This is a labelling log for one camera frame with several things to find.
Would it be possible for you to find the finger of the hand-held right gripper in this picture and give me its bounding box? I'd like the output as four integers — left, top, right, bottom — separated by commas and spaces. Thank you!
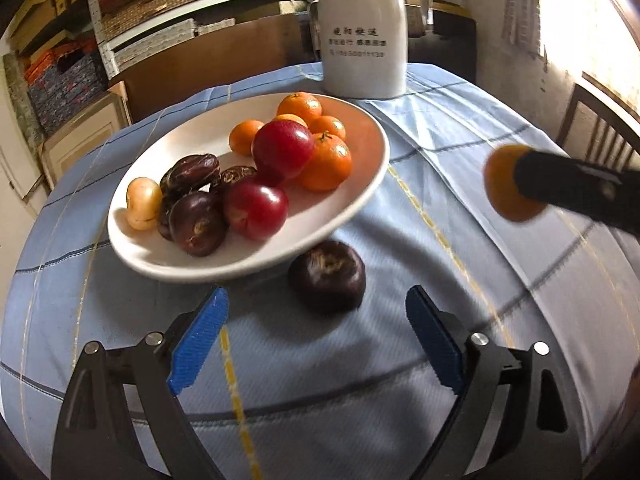
514, 151, 640, 233

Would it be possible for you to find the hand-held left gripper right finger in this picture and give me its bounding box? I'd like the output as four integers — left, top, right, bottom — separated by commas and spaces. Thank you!
405, 284, 583, 480

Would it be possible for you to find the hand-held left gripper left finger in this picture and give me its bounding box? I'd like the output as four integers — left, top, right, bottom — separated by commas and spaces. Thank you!
50, 286, 230, 480

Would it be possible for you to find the smooth dark purple passion fruit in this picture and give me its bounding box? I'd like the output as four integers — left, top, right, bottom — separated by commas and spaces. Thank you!
156, 192, 176, 241
288, 240, 367, 313
168, 191, 230, 257

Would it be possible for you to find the red apple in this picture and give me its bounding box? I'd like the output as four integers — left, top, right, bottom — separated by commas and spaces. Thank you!
251, 120, 315, 181
223, 182, 290, 241

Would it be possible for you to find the pale yellow passion fruit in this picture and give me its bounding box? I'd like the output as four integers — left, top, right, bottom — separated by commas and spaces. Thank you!
126, 177, 163, 231

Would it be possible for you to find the large orange mandarin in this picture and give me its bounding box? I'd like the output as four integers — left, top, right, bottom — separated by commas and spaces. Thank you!
297, 131, 353, 192

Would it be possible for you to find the white oval plate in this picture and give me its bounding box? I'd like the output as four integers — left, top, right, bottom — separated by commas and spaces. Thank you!
107, 92, 391, 283

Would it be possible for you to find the brown wooden chair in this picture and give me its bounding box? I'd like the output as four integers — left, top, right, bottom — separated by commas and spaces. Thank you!
555, 82, 640, 181

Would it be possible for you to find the blue plaid tablecloth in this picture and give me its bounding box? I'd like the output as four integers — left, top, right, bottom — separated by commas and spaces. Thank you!
0, 62, 640, 480

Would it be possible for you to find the sunlit window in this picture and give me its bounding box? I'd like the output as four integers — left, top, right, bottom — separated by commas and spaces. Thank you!
540, 0, 640, 126

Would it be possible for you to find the wrinkled dark passion fruit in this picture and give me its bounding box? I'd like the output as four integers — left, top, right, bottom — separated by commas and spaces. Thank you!
160, 153, 221, 196
212, 165, 258, 193

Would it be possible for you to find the white cabinet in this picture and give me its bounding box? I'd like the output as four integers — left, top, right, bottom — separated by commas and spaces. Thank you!
37, 92, 133, 191

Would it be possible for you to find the white thermos jug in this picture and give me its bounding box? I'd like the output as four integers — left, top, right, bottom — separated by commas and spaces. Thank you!
308, 0, 436, 100

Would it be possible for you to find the brown cardboard box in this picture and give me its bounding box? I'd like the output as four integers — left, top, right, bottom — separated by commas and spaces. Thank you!
107, 12, 326, 123

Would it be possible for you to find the green marbled board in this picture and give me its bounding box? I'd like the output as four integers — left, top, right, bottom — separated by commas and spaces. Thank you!
2, 52, 48, 161

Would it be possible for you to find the white metal shelf rack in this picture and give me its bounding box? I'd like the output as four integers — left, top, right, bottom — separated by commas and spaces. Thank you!
82, 0, 466, 81

